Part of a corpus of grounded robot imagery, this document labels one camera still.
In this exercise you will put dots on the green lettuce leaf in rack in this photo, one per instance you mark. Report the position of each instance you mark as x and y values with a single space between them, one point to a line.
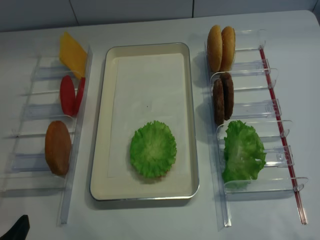
244 153

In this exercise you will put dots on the clear acrylic rack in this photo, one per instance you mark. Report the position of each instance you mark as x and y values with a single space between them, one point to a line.
26 172
253 106

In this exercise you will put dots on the red rail strip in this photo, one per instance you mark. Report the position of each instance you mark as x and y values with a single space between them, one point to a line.
280 123

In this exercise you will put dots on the brown meat patty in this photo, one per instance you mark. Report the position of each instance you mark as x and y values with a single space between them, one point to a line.
228 94
218 102

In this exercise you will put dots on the golden bun half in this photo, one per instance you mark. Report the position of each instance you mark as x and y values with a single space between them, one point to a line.
214 48
228 48

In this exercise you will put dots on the green lettuce leaf on tray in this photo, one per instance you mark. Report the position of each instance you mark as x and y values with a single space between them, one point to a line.
153 150

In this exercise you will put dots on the right brown meat patty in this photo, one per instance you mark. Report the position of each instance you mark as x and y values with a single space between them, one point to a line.
228 94

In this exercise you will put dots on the right golden bun half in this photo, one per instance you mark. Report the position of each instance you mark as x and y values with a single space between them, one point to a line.
228 48

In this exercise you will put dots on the yellow cheese slice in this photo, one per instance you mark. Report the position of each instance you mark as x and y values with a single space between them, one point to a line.
72 55

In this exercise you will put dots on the left brown meat patty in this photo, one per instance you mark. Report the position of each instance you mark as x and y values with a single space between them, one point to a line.
218 102

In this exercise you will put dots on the cream metal tray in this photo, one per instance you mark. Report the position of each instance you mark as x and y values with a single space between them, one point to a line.
136 187

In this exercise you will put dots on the clear acrylic left rack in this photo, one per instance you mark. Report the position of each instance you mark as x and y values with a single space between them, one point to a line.
26 172

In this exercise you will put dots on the red tomato slice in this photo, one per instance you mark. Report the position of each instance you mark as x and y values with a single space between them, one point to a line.
79 96
67 95

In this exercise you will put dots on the white paper tray liner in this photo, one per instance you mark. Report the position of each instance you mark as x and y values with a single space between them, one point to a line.
148 88

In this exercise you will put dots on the brown bun half left rack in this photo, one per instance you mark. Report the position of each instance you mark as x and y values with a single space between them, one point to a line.
57 148

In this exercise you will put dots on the left golden bun half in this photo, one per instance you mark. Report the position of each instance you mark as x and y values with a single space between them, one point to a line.
214 48

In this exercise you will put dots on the clear acrylic right rack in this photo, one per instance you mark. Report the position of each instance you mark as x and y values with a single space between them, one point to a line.
253 106

